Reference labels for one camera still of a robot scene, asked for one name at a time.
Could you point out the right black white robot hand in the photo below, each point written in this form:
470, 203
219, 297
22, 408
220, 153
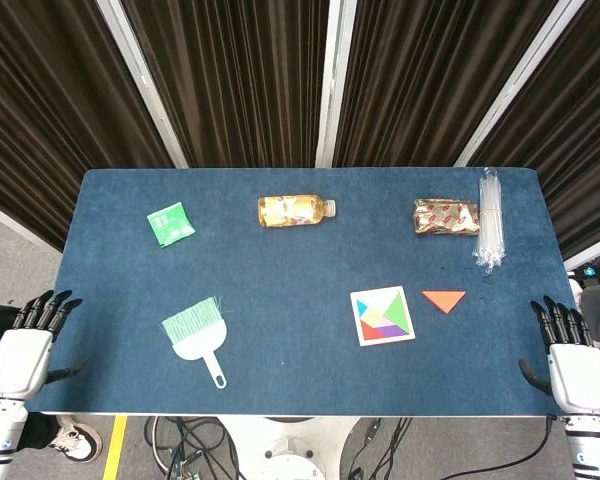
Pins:
577, 375

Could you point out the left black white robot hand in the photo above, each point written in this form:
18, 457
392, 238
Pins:
20, 360

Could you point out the orange triangle piece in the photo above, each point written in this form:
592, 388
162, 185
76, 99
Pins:
444, 300

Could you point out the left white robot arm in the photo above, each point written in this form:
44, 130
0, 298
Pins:
0, 435

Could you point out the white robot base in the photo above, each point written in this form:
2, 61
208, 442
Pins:
290, 445

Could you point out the green bristle white hand brush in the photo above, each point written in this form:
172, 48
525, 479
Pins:
195, 330

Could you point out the white black sneaker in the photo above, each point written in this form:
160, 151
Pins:
77, 440

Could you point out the black device with teal lights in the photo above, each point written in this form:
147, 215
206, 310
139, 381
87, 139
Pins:
597, 272

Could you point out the long yellow floor tape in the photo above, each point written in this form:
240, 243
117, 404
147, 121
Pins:
115, 447

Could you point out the bundle of clear straws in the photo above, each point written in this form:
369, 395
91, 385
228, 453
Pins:
490, 220

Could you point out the green sachet packet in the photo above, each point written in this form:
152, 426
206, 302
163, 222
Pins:
170, 224

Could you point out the wooden tangram puzzle tray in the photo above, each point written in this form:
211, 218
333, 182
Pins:
382, 316

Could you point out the gold foil wrapped package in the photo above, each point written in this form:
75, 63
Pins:
445, 217

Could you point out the brown pleated curtain panel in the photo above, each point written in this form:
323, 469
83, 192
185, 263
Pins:
420, 80
45, 110
230, 80
580, 125

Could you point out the blue felt table mat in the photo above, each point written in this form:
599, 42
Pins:
290, 270

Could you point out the amber drink plastic bottle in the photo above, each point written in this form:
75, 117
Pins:
292, 210

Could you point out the white partition frame post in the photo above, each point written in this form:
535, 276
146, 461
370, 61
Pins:
332, 80
145, 85
515, 85

